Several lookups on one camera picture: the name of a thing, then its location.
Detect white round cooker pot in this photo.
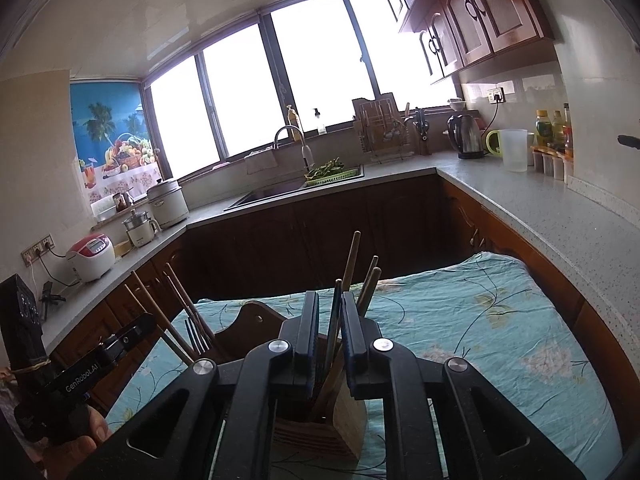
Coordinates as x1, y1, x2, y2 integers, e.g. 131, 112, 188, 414
146, 178, 189, 230

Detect black wok on stove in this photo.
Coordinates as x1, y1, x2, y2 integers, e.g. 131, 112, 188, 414
617, 134, 640, 150

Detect wooden dish rack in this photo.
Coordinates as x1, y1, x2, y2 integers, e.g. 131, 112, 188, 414
352, 92, 414, 162

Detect wall power socket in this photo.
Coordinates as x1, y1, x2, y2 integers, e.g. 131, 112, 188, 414
21, 234, 55, 266

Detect tropical fruit roller blind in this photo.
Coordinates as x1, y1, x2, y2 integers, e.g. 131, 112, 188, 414
70, 80, 160, 204

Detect green vegetables in basket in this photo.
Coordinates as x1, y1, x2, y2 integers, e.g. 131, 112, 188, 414
305, 157, 360, 185

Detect oil bottles on rack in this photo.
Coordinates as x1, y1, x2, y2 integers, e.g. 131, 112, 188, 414
530, 102, 575, 184

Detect long bamboo chopstick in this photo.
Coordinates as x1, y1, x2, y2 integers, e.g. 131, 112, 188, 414
342, 231, 361, 292

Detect teal floral tablecloth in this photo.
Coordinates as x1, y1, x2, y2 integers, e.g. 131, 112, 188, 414
106, 252, 623, 479

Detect steel electric kettle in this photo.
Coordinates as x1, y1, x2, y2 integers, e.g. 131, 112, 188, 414
447, 113, 485, 159

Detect wooden utensil holder block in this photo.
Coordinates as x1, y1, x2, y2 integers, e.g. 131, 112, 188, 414
212, 300, 367, 460

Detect dark metal chopstick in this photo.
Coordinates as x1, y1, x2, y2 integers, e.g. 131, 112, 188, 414
324, 278, 343, 376

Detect silver fork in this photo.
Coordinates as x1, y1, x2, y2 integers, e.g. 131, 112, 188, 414
184, 318, 207, 356

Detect wooden chopstick pair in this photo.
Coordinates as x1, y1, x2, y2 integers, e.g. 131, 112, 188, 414
125, 262, 227, 365

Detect small white electric pot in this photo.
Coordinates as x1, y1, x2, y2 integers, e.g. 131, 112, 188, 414
122, 210, 160, 248

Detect ridged wooden chopstick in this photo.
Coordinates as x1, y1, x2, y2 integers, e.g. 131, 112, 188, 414
356, 256, 382, 316

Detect white and red rice cooker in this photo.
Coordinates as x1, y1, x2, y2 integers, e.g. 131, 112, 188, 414
65, 233, 115, 283

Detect chrome sink faucet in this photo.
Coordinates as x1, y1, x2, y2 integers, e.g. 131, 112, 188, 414
272, 125, 314, 171

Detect person left hand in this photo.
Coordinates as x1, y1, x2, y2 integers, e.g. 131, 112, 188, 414
42, 406, 112, 480

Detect upper wooden wall cabinets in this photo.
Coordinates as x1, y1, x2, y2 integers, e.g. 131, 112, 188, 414
400, 0, 553, 84

